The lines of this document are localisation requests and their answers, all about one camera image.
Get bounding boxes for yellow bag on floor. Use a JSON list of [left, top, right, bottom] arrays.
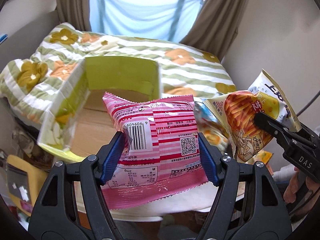
[[6, 155, 47, 217]]

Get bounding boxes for cheese fries snack bag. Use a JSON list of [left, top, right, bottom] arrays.
[[204, 70, 302, 163]]

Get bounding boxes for grey headboard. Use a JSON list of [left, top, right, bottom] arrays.
[[1, 10, 60, 71]]

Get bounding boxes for floral striped quilt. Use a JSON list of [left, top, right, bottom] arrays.
[[1, 23, 236, 124]]

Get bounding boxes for pink striped snack bag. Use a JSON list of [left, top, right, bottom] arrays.
[[102, 93, 208, 210]]

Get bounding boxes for person's right hand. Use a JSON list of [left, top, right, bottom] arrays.
[[283, 167, 319, 203]]

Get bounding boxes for right brown curtain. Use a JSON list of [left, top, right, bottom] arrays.
[[180, 0, 247, 60]]

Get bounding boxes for green cardboard box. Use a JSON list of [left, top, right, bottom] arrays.
[[37, 56, 162, 163]]

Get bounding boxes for brown curtain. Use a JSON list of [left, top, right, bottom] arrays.
[[56, 0, 92, 31], [180, 0, 247, 60]]

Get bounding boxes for left brown curtain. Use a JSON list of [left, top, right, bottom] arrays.
[[56, 0, 92, 31]]

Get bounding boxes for blue white snack bag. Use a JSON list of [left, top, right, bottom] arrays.
[[194, 98, 229, 153]]

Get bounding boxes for blue sheer curtain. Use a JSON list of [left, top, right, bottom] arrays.
[[89, 0, 204, 43]]

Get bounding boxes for blue white lint roller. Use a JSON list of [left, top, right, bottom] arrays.
[[0, 34, 8, 44]]

